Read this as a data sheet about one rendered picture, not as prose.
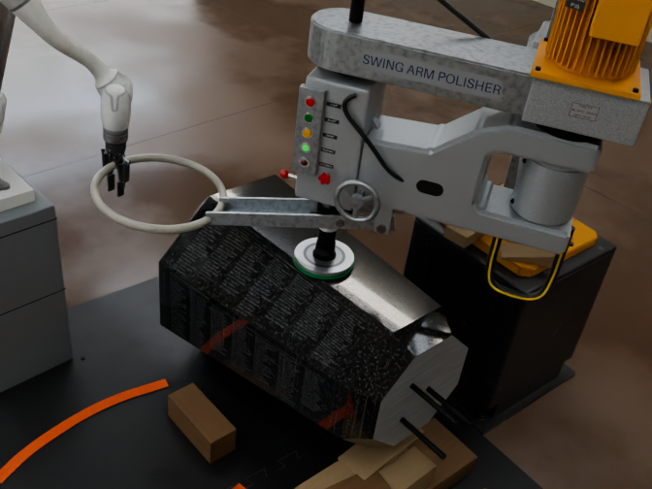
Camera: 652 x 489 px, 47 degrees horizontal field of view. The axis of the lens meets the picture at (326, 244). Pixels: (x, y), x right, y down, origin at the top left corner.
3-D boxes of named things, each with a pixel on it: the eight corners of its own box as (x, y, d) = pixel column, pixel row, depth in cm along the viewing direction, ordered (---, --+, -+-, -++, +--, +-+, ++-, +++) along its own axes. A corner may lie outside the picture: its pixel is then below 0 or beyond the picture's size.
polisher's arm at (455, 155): (558, 250, 247) (606, 114, 219) (552, 290, 229) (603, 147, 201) (346, 193, 262) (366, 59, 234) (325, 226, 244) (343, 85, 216)
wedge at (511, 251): (549, 252, 293) (553, 242, 290) (553, 267, 285) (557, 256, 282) (498, 244, 293) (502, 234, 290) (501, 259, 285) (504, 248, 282)
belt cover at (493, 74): (629, 122, 221) (649, 68, 211) (629, 159, 201) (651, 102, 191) (321, 50, 240) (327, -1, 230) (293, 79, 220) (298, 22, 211)
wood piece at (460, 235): (472, 219, 306) (474, 209, 303) (493, 230, 301) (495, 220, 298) (443, 236, 293) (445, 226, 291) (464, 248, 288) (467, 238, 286)
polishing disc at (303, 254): (352, 243, 277) (353, 240, 276) (354, 277, 260) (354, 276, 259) (295, 237, 276) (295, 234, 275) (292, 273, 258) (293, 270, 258)
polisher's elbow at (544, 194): (511, 187, 240) (527, 132, 229) (571, 202, 237) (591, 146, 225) (505, 217, 225) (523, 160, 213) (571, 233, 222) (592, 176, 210)
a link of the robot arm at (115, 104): (130, 134, 272) (131, 116, 282) (130, 95, 263) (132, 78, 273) (99, 132, 269) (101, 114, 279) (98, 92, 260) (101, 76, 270)
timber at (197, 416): (167, 415, 304) (167, 395, 297) (192, 402, 311) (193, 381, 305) (210, 464, 287) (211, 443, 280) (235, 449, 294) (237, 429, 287)
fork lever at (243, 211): (407, 207, 257) (405, 194, 255) (392, 236, 242) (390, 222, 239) (227, 204, 281) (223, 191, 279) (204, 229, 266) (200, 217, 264)
